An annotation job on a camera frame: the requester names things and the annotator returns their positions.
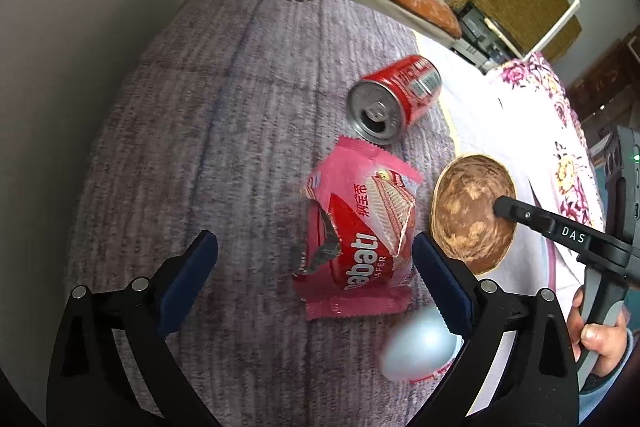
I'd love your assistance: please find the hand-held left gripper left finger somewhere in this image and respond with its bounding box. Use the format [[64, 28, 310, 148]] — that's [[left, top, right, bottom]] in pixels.
[[46, 229, 219, 427]]

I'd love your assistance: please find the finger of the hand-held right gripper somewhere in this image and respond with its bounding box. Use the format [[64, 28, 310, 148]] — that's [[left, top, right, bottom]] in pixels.
[[493, 194, 640, 282]]

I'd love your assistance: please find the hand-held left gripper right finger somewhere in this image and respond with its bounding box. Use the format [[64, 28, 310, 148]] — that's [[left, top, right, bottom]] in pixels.
[[411, 231, 581, 427]]

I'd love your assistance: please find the brown wooden bowl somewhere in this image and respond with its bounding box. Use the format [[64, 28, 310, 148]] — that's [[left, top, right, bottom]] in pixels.
[[430, 153, 517, 277]]

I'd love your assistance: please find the pink wafer wrapper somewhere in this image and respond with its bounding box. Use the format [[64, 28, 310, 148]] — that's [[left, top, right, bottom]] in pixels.
[[292, 135, 425, 320]]

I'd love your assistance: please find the person's right hand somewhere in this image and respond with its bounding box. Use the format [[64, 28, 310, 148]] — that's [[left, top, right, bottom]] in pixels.
[[570, 287, 636, 379]]

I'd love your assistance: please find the silver white rounded container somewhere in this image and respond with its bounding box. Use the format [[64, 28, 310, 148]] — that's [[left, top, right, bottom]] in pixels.
[[380, 307, 463, 384]]

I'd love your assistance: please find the pink floral quilt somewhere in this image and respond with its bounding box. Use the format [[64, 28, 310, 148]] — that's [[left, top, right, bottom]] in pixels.
[[490, 53, 607, 230]]

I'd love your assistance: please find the brown wooden cabinet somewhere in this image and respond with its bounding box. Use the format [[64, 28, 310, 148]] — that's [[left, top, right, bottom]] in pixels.
[[570, 26, 640, 142]]

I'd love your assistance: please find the white bed sheet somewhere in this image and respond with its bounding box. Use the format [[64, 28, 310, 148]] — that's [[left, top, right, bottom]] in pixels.
[[415, 32, 581, 308]]

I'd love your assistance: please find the grey purple knit blanket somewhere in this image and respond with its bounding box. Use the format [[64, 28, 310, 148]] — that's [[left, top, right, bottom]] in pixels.
[[65, 0, 458, 427]]

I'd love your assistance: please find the white slat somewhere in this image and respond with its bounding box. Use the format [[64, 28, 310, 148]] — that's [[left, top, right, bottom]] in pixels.
[[520, 0, 582, 58]]

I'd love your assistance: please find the stack of grey electronics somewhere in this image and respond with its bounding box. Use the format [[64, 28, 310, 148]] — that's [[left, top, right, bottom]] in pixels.
[[452, 3, 522, 74]]

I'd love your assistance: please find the red soda can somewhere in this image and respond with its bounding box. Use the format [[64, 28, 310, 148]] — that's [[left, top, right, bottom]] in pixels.
[[348, 54, 442, 142]]

